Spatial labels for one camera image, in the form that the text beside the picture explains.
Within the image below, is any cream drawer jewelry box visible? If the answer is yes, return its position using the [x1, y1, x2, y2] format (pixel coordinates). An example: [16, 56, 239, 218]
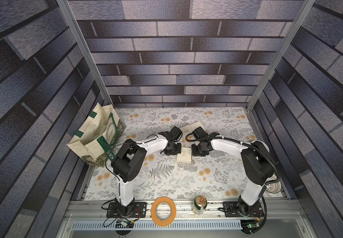
[177, 147, 192, 164]

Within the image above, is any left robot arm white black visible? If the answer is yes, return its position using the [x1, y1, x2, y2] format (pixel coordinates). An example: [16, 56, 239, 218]
[111, 127, 182, 208]

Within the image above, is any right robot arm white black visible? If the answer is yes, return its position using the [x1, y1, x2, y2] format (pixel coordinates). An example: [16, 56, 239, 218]
[185, 127, 280, 210]

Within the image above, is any cream jewelry box middle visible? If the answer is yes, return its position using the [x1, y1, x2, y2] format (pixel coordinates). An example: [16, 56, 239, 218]
[180, 125, 192, 140]

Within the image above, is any cream jewelry box right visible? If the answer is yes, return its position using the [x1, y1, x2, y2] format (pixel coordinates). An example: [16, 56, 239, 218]
[189, 122, 205, 130]

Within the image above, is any green drink can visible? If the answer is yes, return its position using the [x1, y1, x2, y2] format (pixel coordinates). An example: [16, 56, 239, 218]
[192, 195, 208, 215]

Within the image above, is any orange tape roll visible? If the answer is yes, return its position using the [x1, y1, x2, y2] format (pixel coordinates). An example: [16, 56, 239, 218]
[151, 196, 176, 227]

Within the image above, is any cream green tote bag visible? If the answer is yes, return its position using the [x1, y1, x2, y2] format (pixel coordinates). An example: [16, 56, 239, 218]
[67, 103, 126, 167]

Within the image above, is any black corrugated cable conduit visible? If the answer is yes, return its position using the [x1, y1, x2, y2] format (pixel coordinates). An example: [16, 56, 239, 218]
[185, 132, 281, 233]

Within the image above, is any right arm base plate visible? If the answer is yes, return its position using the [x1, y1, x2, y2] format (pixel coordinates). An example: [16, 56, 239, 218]
[223, 201, 265, 218]

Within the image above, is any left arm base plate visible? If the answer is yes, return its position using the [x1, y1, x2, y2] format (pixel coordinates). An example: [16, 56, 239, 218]
[106, 201, 147, 219]

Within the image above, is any perforated metal cable tray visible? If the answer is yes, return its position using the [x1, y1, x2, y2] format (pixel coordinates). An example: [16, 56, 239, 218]
[72, 220, 242, 231]

